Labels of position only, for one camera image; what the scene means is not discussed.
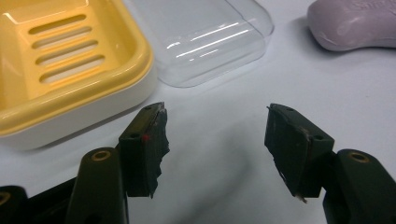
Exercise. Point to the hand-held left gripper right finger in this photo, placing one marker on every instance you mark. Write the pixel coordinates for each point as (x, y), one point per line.
(299, 152)

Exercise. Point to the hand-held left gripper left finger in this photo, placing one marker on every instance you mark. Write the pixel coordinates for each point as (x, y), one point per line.
(141, 158)

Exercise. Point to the yellow and white soap dish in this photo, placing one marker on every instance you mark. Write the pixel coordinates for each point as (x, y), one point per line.
(62, 62)

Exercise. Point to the clear plastic soap dish lid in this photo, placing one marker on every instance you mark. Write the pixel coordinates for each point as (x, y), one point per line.
(202, 40)

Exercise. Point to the pale purple soap bar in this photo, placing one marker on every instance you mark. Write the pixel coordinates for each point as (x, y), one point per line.
(355, 25)

